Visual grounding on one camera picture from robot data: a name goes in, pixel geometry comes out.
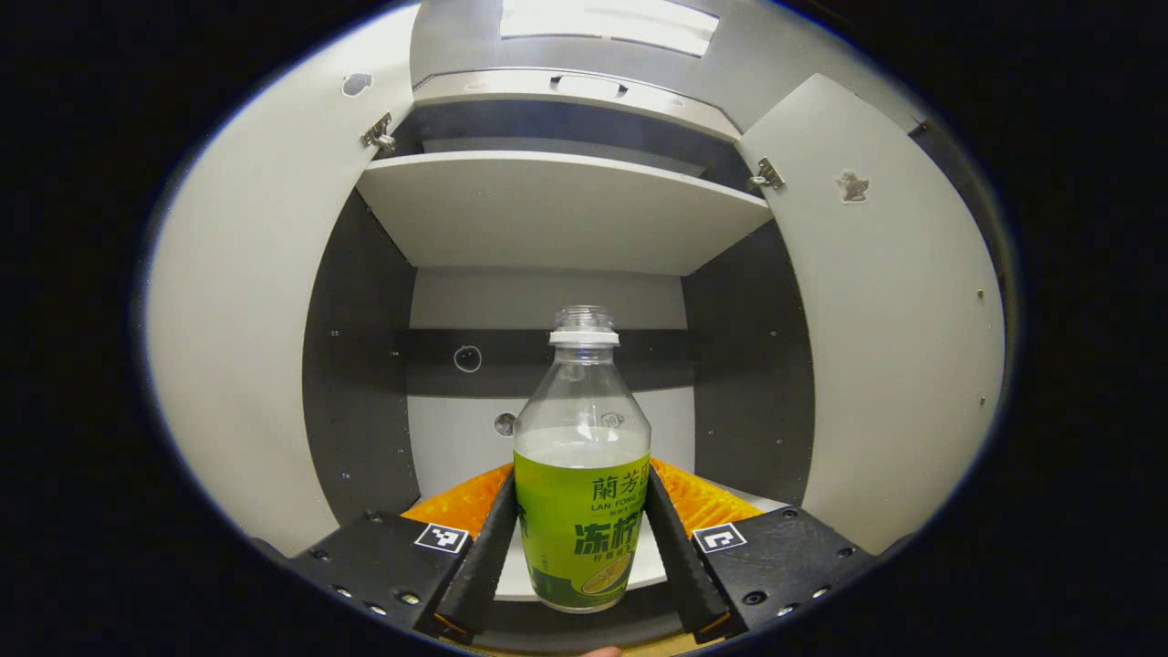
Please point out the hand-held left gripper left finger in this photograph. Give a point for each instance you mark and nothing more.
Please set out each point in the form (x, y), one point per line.
(484, 566)

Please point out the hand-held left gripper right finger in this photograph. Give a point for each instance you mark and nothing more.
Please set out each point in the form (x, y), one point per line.
(680, 566)

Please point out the green label drink bottle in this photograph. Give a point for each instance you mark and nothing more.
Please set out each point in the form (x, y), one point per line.
(582, 511)

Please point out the white cabinet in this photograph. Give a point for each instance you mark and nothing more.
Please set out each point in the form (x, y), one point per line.
(356, 383)

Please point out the metal door hinge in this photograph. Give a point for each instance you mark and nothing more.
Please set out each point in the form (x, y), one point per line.
(766, 174)
(379, 134)

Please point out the white cabinet drawer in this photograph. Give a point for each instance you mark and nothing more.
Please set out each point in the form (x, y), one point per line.
(511, 87)

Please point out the ceiling light panel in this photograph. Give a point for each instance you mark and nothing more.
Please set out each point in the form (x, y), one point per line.
(607, 23)

